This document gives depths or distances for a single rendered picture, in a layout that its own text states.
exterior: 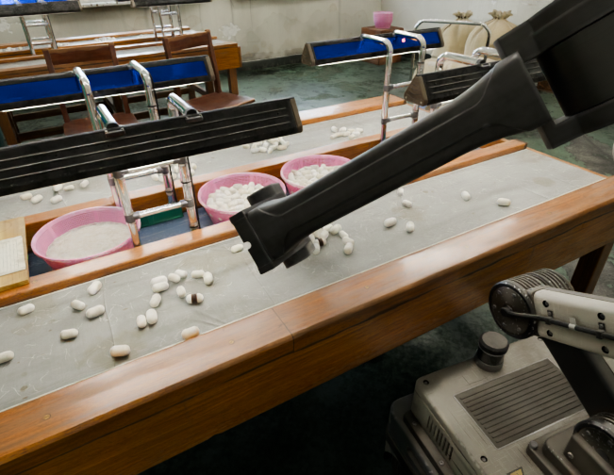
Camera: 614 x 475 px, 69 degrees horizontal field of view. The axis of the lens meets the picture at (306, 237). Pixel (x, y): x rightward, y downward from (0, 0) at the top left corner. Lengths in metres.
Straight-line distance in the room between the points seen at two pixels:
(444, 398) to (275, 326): 0.49
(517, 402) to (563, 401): 0.11
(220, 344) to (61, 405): 0.27
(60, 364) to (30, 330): 0.14
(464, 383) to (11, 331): 1.02
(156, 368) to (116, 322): 0.19
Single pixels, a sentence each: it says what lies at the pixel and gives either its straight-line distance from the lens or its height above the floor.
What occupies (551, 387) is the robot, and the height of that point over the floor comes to 0.48.
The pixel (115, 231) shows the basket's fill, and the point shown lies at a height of 0.74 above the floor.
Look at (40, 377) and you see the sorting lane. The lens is 0.97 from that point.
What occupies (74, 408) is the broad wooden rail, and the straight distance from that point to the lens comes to 0.86.
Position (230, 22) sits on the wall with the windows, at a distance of 6.41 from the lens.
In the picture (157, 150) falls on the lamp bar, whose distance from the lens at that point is 0.91.
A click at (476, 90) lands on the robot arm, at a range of 0.41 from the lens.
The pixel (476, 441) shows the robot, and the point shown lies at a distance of 1.13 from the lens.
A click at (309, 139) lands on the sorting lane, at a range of 1.83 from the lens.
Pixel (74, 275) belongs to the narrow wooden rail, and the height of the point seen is 0.76.
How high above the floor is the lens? 1.38
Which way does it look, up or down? 33 degrees down
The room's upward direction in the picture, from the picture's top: 1 degrees counter-clockwise
